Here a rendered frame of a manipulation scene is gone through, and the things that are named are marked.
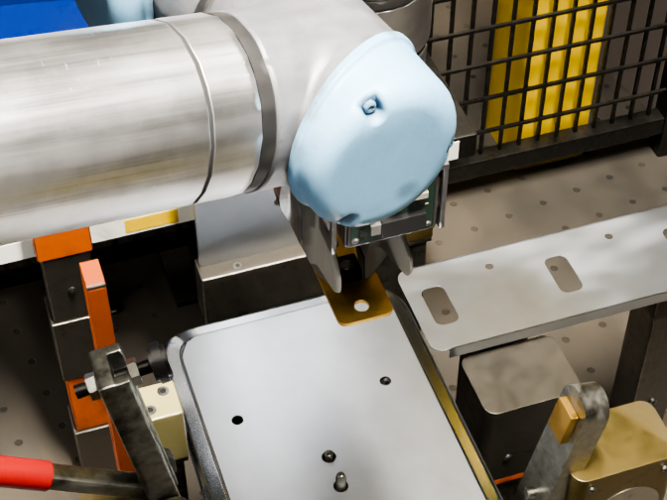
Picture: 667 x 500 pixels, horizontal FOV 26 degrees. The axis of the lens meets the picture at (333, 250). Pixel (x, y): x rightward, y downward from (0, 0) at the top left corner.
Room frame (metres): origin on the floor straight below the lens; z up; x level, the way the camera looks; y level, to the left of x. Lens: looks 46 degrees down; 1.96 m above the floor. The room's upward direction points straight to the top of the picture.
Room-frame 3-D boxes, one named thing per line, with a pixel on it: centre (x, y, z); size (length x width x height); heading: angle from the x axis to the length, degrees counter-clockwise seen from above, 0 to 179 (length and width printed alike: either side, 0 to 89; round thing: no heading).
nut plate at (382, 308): (0.65, -0.01, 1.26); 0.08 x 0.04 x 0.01; 19
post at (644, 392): (0.92, -0.32, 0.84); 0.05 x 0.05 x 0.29; 19
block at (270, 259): (0.91, 0.07, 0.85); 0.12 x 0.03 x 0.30; 109
